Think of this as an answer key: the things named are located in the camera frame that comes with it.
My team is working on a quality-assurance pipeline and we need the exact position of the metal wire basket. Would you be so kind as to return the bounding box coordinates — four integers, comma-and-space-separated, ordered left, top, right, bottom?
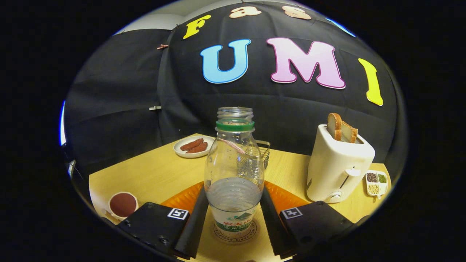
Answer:
237, 139, 271, 171

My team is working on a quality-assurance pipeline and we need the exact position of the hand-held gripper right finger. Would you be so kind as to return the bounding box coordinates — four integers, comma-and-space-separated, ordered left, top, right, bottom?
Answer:
259, 181, 368, 261

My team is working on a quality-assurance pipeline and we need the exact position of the white toaster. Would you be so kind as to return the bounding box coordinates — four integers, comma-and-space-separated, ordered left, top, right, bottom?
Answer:
307, 124, 376, 203

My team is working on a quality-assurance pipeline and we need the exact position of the black backdrop cloth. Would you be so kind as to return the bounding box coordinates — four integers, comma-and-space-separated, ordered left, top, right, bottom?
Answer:
64, 2, 406, 182

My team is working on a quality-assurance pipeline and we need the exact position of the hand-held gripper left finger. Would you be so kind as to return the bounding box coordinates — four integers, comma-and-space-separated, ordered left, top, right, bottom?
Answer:
117, 181, 210, 261

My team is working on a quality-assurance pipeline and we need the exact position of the striped straw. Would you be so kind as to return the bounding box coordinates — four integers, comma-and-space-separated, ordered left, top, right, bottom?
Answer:
218, 138, 246, 155

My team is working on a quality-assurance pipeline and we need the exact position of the wooden table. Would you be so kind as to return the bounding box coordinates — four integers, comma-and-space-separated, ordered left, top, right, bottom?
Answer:
88, 133, 392, 262

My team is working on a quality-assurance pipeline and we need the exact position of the round white plate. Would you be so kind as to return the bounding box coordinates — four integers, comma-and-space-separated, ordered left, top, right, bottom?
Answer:
173, 135, 216, 159

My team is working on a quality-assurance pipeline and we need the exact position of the toast slice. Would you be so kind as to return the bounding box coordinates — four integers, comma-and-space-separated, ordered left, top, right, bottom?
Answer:
327, 112, 343, 142
340, 121, 359, 143

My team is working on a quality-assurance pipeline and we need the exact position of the clear plastic juice bottle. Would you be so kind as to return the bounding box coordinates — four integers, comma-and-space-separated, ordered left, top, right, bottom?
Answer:
204, 107, 265, 239

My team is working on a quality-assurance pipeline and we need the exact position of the brown sausage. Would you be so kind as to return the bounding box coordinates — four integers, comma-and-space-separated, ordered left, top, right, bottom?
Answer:
180, 138, 205, 151
186, 142, 208, 154

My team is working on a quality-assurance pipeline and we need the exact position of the cream cup with wooden handle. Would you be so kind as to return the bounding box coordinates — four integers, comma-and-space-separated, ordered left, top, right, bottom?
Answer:
106, 192, 139, 222

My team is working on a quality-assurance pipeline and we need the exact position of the round wooden coaster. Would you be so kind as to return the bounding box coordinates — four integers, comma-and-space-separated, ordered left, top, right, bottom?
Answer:
213, 218, 258, 244

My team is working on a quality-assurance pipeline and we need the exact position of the white divided grain dish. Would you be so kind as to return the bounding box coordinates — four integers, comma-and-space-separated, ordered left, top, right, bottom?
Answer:
365, 170, 388, 199

